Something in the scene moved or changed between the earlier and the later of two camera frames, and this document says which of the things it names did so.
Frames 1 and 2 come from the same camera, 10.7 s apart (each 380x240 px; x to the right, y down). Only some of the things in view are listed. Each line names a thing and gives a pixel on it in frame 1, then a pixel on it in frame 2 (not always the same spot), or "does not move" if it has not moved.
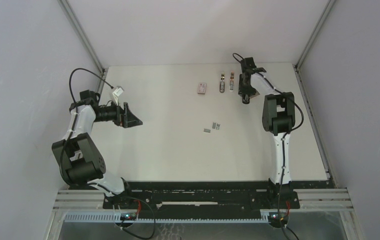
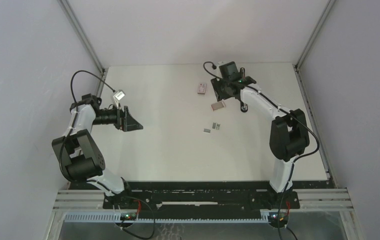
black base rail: (200, 196) does not move
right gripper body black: (244, 88) → (219, 86)
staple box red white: (202, 88) does not move
